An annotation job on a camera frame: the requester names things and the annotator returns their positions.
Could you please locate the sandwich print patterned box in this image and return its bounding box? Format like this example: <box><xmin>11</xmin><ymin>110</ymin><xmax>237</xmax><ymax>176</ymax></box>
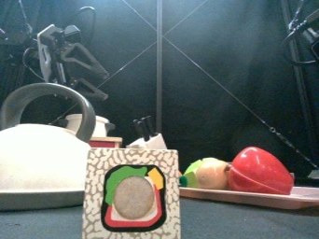
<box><xmin>82</xmin><ymin>147</ymin><xmax>182</xmax><ymax>239</ymax></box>

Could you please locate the toy onion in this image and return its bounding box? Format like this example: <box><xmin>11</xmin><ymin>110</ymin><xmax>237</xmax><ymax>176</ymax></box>
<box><xmin>195</xmin><ymin>157</ymin><xmax>233</xmax><ymax>191</ymax></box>

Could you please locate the white pot with black handles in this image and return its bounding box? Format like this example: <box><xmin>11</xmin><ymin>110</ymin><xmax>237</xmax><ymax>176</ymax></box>
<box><xmin>63</xmin><ymin>113</ymin><xmax>118</xmax><ymax>138</ymax></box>

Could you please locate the white kettle with grey handle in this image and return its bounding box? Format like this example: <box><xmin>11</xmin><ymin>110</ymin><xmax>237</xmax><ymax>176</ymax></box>
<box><xmin>0</xmin><ymin>82</ymin><xmax>98</xmax><ymax>212</ymax></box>

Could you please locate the light green toy lettuce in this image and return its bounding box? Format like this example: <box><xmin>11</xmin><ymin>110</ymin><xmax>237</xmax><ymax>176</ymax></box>
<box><xmin>182</xmin><ymin>158</ymin><xmax>211</xmax><ymax>190</ymax></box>

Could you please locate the white knife block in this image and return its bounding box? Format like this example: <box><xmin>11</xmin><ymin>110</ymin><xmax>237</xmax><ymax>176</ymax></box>
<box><xmin>126</xmin><ymin>133</ymin><xmax>169</xmax><ymax>150</ymax></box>

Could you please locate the red wooden box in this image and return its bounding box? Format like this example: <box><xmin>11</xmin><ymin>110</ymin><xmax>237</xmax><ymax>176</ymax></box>
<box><xmin>88</xmin><ymin>135</ymin><xmax>124</xmax><ymax>149</ymax></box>

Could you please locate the pink tray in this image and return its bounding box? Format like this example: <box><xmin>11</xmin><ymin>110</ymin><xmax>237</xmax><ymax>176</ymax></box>
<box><xmin>179</xmin><ymin>184</ymin><xmax>319</xmax><ymax>211</ymax></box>

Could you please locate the grey vertical frame pole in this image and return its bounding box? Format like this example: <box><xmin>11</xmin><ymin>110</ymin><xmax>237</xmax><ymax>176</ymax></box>
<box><xmin>157</xmin><ymin>0</ymin><xmax>165</xmax><ymax>126</ymax></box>

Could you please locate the dark slanted frame pole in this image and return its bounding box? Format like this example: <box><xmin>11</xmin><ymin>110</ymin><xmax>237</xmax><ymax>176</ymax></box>
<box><xmin>281</xmin><ymin>0</ymin><xmax>319</xmax><ymax>162</ymax></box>

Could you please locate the black cable loop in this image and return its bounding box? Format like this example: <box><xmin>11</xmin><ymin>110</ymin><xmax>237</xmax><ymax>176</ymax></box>
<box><xmin>72</xmin><ymin>5</ymin><xmax>98</xmax><ymax>35</ymax></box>

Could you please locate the red toy bell pepper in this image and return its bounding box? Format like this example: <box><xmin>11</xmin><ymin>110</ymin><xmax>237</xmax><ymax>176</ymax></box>
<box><xmin>226</xmin><ymin>146</ymin><xmax>297</xmax><ymax>196</ymax></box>

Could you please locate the black handled toy knife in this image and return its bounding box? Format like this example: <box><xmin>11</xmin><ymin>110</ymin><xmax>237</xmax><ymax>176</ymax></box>
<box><xmin>141</xmin><ymin>115</ymin><xmax>159</xmax><ymax>138</ymax></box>
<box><xmin>132</xmin><ymin>119</ymin><xmax>147</xmax><ymax>142</ymax></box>

